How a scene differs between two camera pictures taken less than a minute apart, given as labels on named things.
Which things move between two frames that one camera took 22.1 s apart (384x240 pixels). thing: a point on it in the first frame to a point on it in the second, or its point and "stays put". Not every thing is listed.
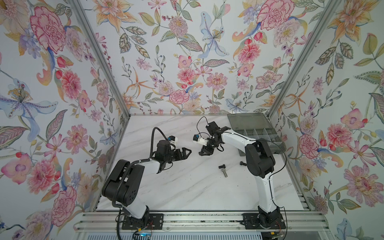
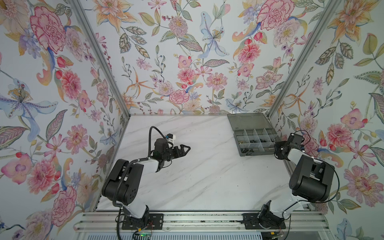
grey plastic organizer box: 255,126 stays put
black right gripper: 206,151 to 278,145
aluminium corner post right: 303,58 stays put
